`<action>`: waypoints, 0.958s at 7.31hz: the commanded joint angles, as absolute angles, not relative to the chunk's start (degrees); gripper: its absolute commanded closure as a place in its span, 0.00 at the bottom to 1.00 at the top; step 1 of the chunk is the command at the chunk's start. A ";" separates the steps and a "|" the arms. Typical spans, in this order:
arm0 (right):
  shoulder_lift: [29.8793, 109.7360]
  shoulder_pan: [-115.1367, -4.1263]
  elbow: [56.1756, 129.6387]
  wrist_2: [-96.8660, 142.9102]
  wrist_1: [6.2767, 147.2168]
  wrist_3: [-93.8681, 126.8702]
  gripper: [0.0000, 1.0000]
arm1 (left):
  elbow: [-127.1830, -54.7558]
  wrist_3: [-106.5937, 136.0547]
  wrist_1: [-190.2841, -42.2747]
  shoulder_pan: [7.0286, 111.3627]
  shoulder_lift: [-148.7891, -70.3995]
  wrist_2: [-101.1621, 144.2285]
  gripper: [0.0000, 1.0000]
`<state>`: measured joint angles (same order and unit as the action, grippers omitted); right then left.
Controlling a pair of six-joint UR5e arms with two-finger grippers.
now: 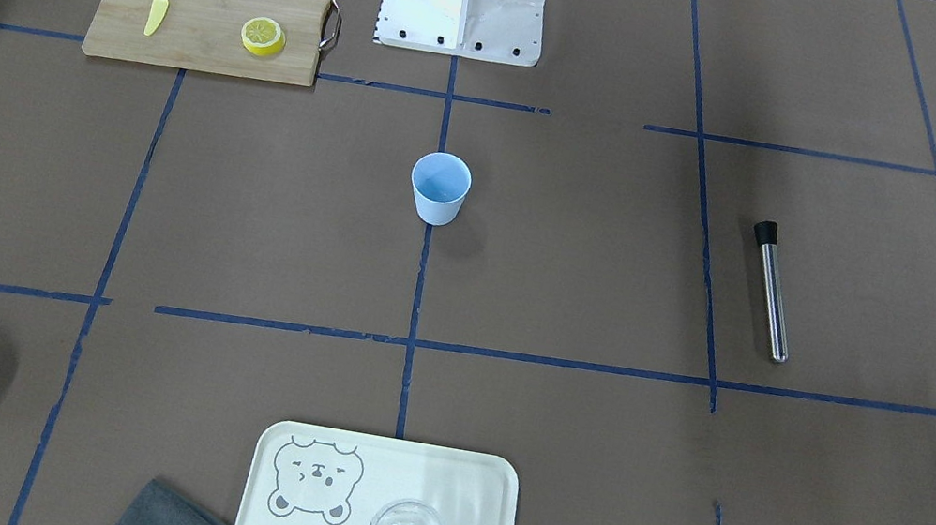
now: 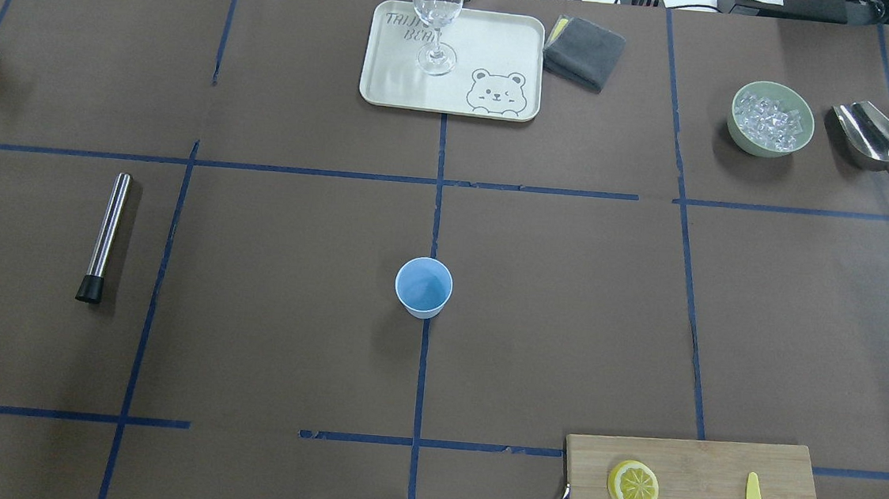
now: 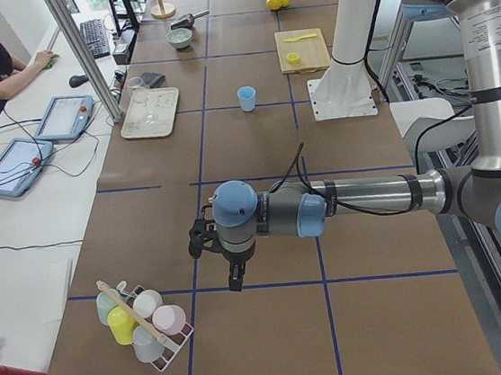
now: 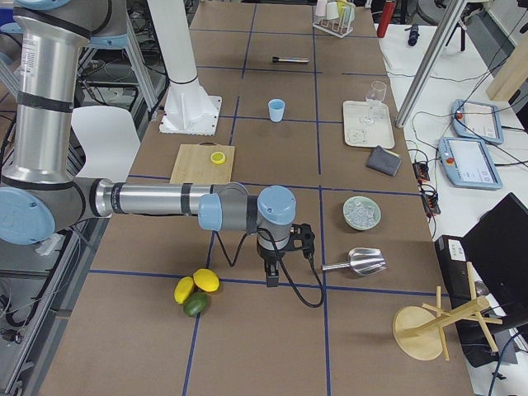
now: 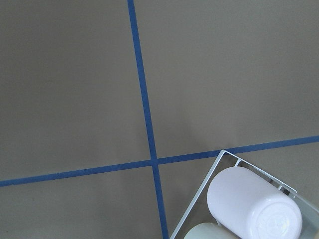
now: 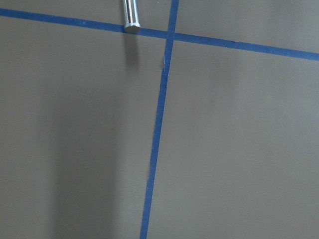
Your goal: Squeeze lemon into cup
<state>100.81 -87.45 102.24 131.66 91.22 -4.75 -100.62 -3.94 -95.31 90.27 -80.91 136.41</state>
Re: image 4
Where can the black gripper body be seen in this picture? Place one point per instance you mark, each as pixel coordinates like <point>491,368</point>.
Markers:
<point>270,260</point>

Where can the yellow lemon slice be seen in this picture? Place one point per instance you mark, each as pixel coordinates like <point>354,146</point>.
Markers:
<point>218,157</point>

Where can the steel muddler black tip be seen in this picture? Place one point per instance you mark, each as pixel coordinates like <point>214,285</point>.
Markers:
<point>289,60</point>

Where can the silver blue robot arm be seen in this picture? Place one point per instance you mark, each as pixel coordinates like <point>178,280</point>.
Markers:
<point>39,197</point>

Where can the yellow whole lemon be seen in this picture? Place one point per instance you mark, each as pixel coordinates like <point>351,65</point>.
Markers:
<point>206,280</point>
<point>183,289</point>

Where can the light blue plastic cup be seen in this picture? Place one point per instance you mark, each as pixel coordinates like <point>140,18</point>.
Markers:
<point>276,109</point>

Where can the green lime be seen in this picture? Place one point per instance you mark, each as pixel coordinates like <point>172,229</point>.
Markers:
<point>195,304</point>

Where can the steel ice scoop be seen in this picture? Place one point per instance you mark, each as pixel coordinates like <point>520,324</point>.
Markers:
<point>362,261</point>

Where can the green bowl of ice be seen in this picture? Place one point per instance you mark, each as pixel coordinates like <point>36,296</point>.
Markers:
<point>361,213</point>

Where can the bamboo cutting board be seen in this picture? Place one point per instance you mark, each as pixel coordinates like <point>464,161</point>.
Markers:
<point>193,165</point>

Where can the grey folded cloth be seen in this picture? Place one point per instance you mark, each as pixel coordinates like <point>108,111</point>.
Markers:
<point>383,160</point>

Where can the wooden mug tree stand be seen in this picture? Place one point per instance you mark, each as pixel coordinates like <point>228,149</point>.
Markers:
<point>419,331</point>

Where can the cream bear serving tray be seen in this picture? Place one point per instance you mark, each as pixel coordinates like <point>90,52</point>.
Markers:
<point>365,130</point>

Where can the black power strip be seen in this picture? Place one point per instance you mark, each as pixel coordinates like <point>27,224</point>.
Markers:
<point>428,192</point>

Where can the black box with label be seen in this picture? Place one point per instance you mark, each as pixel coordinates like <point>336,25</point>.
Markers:
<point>453,267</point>

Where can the clear wine glass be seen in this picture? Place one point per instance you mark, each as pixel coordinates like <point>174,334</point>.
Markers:
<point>374,97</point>

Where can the white plastic chair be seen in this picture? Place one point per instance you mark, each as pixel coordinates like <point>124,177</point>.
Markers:
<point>109,140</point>

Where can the near blue teach pendant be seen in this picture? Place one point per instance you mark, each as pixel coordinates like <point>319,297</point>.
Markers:
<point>468,164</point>

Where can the blue teach pendant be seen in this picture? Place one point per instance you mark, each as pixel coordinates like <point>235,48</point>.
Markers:
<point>477,120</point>
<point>468,164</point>

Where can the black monitor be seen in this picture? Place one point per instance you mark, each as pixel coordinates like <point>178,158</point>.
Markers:
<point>497,248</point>

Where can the far blue teach pendant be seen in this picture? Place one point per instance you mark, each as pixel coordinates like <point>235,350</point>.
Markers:
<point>477,120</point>

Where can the red cylinder bottle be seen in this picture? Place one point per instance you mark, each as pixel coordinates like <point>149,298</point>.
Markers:
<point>386,17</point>

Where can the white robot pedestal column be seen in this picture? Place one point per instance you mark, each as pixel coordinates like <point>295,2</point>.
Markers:
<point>188,108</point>

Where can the white wire cup rack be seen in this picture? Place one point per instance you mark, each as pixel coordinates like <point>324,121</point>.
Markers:
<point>334,17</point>

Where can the aluminium frame post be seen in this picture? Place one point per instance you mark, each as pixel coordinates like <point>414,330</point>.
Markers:
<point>445,27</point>

